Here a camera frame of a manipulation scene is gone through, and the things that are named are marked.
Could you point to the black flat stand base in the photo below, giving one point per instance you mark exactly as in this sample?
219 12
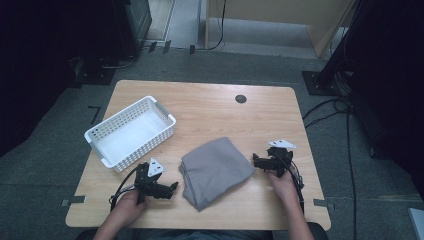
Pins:
95 74
318 85

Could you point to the dark cabinet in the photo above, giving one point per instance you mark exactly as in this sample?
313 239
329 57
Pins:
133 26

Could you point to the pale flat object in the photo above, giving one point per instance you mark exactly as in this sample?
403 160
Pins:
418 223

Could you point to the grey cloth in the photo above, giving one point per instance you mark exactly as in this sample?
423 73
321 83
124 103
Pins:
216 170

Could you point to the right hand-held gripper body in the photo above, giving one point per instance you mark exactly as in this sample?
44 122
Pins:
279 160

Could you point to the black round table grommet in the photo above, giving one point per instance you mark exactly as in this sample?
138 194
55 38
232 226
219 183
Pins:
240 99

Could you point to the person's left hand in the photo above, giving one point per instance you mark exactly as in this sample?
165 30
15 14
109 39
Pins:
128 210

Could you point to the black angled floor tape mark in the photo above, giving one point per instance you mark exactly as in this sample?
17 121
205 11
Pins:
95 112

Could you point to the grey floor tape strip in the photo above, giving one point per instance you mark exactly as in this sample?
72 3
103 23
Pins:
74 200
322 203

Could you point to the short black floor tape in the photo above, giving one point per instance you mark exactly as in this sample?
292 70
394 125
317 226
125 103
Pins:
166 46
192 49
152 46

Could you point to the white plastic perforated basket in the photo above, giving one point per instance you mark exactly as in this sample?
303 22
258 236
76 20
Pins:
131 136

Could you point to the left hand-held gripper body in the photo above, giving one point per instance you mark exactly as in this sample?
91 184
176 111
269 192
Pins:
146 183

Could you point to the person's lap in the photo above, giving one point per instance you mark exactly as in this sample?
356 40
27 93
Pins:
200 235

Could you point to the person's right hand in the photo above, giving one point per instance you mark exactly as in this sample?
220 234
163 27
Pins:
283 186

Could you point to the light wooden furniture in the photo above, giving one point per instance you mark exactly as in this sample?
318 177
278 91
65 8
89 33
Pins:
283 11

